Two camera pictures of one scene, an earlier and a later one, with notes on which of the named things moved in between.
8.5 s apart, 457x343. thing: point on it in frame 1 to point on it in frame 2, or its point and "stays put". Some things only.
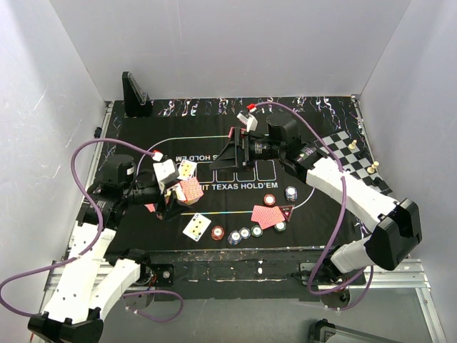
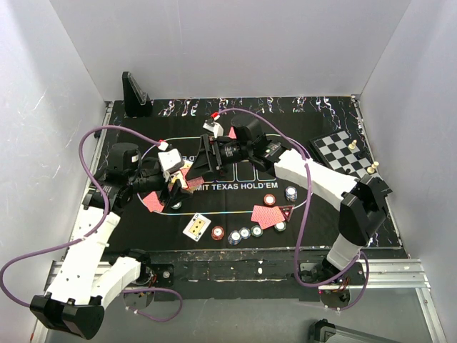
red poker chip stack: (217, 233) stays put
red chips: (269, 199) stays put
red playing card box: (188, 191) to (180, 174)
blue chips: (291, 194) stays put
